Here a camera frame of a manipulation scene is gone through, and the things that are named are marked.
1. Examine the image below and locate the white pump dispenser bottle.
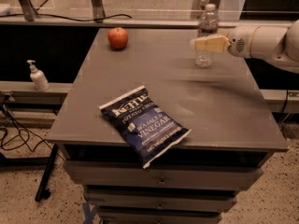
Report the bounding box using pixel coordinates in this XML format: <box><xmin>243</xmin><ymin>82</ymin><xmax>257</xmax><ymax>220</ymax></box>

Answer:
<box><xmin>27</xmin><ymin>60</ymin><xmax>50</xmax><ymax>91</ymax></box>

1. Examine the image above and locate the black cable on ledge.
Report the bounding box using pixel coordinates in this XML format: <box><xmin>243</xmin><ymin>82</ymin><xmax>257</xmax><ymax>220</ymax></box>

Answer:
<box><xmin>0</xmin><ymin>12</ymin><xmax>133</xmax><ymax>22</ymax></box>

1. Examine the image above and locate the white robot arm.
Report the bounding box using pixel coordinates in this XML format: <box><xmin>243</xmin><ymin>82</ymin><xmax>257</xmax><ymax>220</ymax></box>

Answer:
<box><xmin>190</xmin><ymin>21</ymin><xmax>299</xmax><ymax>73</ymax></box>

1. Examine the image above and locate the clear plastic water bottle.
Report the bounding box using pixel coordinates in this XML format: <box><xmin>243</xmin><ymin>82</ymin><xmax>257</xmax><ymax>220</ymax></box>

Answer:
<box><xmin>195</xmin><ymin>4</ymin><xmax>219</xmax><ymax>68</ymax></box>

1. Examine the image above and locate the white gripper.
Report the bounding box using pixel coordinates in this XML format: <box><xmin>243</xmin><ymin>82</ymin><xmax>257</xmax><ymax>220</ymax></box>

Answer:
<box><xmin>190</xmin><ymin>26</ymin><xmax>257</xmax><ymax>58</ymax></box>

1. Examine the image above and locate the grey drawer cabinet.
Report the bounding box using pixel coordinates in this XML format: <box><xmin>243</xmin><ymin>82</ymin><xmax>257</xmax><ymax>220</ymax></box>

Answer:
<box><xmin>48</xmin><ymin>29</ymin><xmax>287</xmax><ymax>224</ymax></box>

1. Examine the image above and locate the red apple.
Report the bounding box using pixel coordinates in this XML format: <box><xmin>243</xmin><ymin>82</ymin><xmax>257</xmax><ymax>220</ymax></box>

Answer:
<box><xmin>107</xmin><ymin>27</ymin><xmax>129</xmax><ymax>49</ymax></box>

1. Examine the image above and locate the metal railing frame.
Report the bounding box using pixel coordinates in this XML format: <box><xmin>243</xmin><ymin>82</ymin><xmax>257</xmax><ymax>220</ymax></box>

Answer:
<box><xmin>0</xmin><ymin>0</ymin><xmax>295</xmax><ymax>31</ymax></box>

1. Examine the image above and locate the blue kettle chip bag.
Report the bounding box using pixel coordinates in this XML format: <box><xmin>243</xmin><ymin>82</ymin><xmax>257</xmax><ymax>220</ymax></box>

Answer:
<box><xmin>99</xmin><ymin>86</ymin><xmax>191</xmax><ymax>169</ymax></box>

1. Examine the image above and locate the black metal stand leg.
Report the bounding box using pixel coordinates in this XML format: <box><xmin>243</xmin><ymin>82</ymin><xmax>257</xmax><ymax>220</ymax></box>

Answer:
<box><xmin>35</xmin><ymin>144</ymin><xmax>58</xmax><ymax>203</ymax></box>

